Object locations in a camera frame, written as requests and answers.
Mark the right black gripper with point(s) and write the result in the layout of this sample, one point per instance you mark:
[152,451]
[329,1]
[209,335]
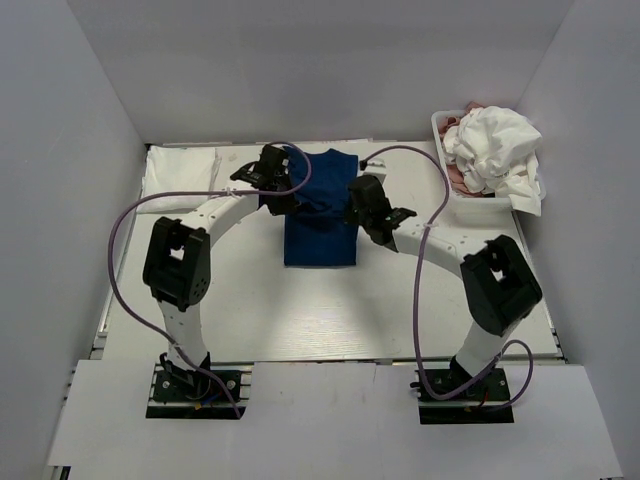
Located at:
[350,217]

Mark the white folded t shirt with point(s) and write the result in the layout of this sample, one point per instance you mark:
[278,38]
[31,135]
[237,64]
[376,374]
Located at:
[173,169]

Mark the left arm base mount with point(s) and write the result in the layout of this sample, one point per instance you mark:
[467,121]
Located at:
[188,395]

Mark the white t shirt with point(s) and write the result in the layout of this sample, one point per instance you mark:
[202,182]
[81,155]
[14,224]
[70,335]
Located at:
[173,169]
[495,150]

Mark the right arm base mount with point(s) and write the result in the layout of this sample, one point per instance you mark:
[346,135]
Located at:
[478,405]

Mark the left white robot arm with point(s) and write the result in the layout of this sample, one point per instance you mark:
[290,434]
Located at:
[177,268]

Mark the pink clothes in basket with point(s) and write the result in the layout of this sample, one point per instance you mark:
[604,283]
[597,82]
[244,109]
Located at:
[455,175]

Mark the white perforated basket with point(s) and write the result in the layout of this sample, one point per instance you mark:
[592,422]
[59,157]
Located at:
[442,150]

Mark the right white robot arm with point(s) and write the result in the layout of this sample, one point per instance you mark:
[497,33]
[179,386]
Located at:
[500,287]

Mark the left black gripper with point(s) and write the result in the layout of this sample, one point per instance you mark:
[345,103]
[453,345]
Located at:
[289,204]

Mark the blue t shirt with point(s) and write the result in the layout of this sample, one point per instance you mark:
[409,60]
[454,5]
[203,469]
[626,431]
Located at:
[316,235]

